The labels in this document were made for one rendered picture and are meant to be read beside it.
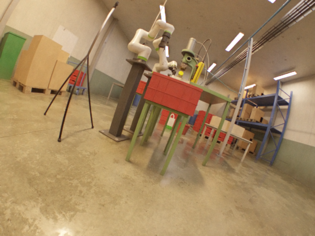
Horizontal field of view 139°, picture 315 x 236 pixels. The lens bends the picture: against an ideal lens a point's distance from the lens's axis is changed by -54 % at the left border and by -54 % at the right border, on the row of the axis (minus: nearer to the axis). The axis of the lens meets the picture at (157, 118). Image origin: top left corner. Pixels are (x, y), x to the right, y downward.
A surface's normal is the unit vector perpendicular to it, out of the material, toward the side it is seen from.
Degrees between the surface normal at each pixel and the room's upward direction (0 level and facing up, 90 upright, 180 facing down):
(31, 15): 90
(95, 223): 0
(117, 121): 90
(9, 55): 94
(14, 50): 94
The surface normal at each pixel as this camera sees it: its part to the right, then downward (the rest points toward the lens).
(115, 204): 0.35, -0.93
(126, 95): -0.28, -0.01
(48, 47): 0.94, 0.35
